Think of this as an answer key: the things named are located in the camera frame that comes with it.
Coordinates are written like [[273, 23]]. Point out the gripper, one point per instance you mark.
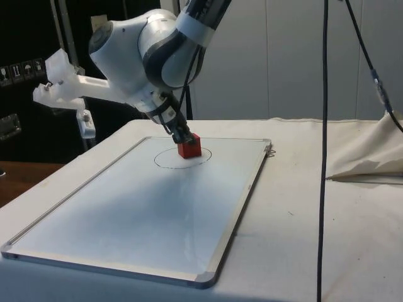
[[165, 113]]

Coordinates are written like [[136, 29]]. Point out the red cube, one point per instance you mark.
[[189, 150]]

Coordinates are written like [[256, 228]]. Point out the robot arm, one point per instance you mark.
[[126, 59]]

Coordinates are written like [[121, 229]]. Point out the flat whiteboard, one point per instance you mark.
[[141, 217]]

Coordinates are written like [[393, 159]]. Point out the pale lockers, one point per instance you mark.
[[283, 63]]

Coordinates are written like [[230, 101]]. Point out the black cabinet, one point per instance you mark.
[[28, 37]]

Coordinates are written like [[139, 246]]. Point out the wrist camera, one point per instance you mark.
[[67, 86]]

